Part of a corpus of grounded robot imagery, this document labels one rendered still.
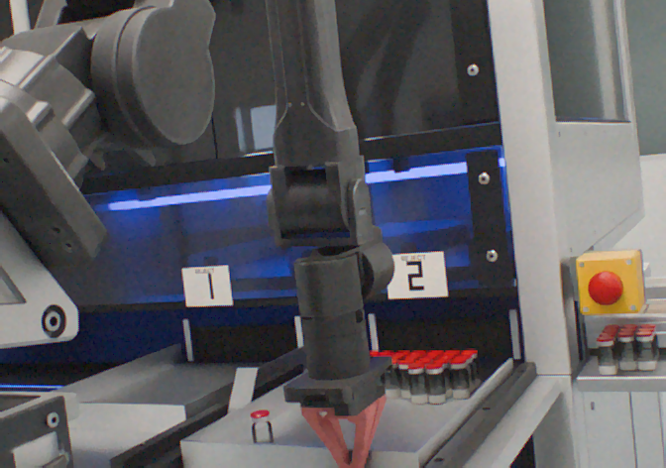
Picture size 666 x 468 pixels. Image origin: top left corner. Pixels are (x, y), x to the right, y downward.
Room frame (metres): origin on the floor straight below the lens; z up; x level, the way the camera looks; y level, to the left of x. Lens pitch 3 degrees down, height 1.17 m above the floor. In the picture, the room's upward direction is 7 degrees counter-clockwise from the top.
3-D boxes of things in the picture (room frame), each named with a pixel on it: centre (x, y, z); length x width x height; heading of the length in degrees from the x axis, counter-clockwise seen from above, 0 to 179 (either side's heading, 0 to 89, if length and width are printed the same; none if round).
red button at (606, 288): (1.01, -0.31, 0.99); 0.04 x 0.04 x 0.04; 64
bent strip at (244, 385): (0.99, 0.16, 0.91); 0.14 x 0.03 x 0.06; 154
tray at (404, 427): (0.94, -0.01, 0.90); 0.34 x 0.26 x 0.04; 154
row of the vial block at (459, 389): (1.04, -0.06, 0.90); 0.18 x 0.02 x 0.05; 64
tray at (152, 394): (1.20, 0.25, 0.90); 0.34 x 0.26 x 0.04; 154
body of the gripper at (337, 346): (0.75, 0.01, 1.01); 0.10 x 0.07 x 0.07; 154
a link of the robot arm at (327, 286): (0.76, 0.01, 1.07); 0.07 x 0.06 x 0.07; 156
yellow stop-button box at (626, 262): (1.05, -0.33, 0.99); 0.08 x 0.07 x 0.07; 154
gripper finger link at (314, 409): (0.76, 0.01, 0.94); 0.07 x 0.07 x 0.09; 64
